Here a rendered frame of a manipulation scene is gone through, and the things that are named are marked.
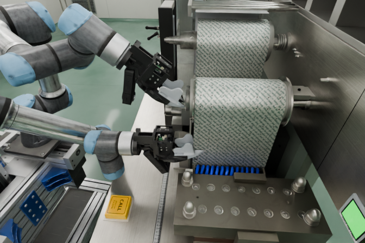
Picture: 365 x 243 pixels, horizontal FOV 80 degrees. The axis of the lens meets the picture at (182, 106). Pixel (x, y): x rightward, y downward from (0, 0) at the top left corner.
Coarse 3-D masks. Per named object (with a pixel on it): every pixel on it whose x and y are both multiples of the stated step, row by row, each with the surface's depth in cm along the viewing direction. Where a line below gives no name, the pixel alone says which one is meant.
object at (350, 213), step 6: (354, 204) 42; (348, 210) 43; (354, 210) 42; (348, 216) 43; (354, 216) 42; (360, 216) 40; (348, 222) 43; (354, 222) 42; (360, 222) 40; (354, 228) 42; (360, 228) 40; (354, 234) 42; (360, 234) 40
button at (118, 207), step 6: (114, 198) 73; (120, 198) 73; (126, 198) 73; (108, 204) 71; (114, 204) 71; (120, 204) 71; (126, 204) 71; (108, 210) 70; (114, 210) 70; (120, 210) 70; (126, 210) 70; (108, 216) 69; (114, 216) 69; (120, 216) 69; (126, 216) 69
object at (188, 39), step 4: (180, 32) 77; (184, 32) 76; (188, 32) 76; (192, 32) 77; (196, 32) 76; (180, 36) 76; (184, 36) 76; (188, 36) 76; (192, 36) 76; (196, 36) 75; (180, 40) 76; (184, 40) 76; (188, 40) 76; (192, 40) 76; (196, 40) 76; (180, 44) 77; (184, 44) 77; (188, 44) 76; (192, 44) 76; (196, 44) 76; (180, 48) 79; (184, 48) 78; (188, 48) 78; (192, 48) 78; (196, 48) 78
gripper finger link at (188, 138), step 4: (184, 136) 67; (188, 136) 67; (176, 140) 68; (180, 140) 68; (184, 140) 68; (188, 140) 68; (192, 140) 68; (176, 144) 69; (180, 144) 69; (192, 144) 68
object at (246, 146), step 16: (208, 128) 62; (224, 128) 61; (240, 128) 61; (256, 128) 61; (272, 128) 60; (208, 144) 66; (224, 144) 65; (240, 144) 65; (256, 144) 64; (272, 144) 64; (208, 160) 70; (224, 160) 69; (240, 160) 69; (256, 160) 68
